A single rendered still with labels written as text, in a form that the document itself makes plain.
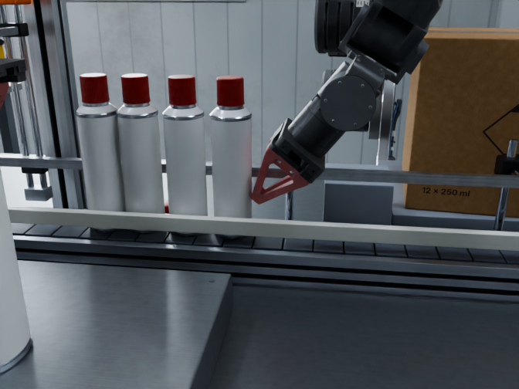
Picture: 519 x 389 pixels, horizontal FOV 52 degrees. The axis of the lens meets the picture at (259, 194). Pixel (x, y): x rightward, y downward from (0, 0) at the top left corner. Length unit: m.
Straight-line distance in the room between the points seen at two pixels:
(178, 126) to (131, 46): 2.76
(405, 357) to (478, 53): 0.46
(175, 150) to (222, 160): 0.06
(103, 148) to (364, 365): 0.40
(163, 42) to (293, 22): 0.78
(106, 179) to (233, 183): 0.17
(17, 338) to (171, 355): 0.13
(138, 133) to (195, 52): 2.60
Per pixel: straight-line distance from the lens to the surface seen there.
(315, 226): 0.65
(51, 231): 0.77
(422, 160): 0.87
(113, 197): 0.72
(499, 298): 0.71
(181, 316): 0.55
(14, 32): 0.81
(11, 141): 2.79
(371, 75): 0.55
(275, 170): 0.71
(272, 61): 3.15
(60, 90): 0.87
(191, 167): 0.67
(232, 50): 3.20
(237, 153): 0.65
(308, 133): 0.63
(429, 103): 0.85
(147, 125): 0.68
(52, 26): 0.86
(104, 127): 0.70
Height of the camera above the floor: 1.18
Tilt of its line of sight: 21 degrees down
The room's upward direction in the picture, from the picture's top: straight up
